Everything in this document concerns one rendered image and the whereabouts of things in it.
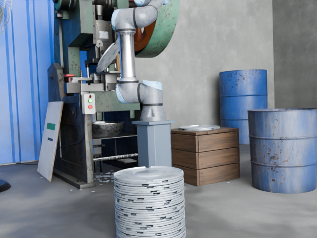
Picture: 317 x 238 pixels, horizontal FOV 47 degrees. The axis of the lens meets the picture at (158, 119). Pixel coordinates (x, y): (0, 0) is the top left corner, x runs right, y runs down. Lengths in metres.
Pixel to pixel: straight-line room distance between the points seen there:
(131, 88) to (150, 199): 0.84
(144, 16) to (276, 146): 1.05
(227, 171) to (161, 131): 0.70
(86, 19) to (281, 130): 1.53
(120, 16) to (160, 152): 0.79
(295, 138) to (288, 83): 3.47
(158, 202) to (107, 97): 1.33
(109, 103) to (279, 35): 3.69
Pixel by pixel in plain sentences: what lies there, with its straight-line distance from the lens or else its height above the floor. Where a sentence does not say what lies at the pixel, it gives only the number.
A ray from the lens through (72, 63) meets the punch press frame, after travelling 2.97.
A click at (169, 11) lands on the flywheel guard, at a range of 2.77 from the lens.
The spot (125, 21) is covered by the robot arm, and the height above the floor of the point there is 1.01.
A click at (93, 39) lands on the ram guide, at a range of 2.74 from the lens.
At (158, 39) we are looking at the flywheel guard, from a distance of 2.82.
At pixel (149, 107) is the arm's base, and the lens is 2.06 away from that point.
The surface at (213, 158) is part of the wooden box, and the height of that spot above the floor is 0.16.
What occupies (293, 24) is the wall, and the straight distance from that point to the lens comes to 5.67.
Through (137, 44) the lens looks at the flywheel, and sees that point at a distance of 3.04.
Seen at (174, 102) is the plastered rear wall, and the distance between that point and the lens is 4.58.
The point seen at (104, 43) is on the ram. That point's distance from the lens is 2.81.
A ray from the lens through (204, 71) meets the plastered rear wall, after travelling 4.90.
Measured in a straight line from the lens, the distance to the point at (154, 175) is 1.49.
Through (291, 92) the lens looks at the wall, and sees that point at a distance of 5.63.
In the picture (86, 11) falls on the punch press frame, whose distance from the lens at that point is 2.76.
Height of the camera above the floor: 0.57
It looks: 3 degrees down
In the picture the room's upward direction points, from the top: 2 degrees counter-clockwise
